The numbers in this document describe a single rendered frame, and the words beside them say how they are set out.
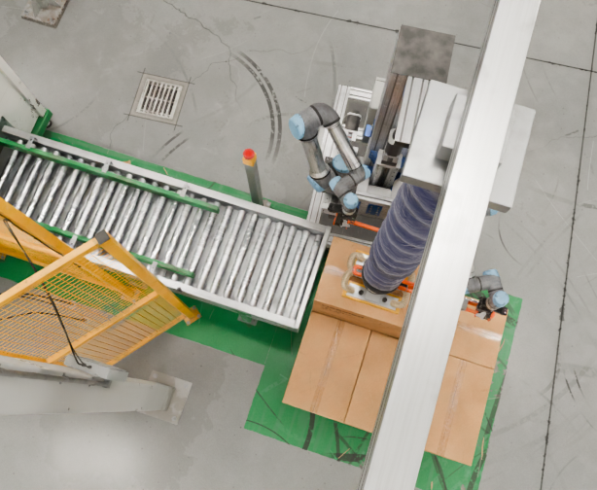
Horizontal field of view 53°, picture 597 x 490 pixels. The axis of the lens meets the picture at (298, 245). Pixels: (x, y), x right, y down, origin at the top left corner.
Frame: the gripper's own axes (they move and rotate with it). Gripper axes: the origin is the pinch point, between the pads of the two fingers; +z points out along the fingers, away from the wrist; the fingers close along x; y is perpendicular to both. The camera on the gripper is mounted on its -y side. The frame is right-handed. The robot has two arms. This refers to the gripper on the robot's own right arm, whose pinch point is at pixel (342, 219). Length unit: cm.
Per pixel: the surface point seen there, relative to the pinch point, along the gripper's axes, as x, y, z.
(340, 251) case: -15.1, 4.7, 13.1
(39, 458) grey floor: -194, -148, 108
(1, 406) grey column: -135, -76, -141
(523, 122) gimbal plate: -17, 43, -180
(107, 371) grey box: -119, -72, -69
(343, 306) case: -46, 16, 13
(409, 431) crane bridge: -105, 32, -197
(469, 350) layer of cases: -40, 100, 53
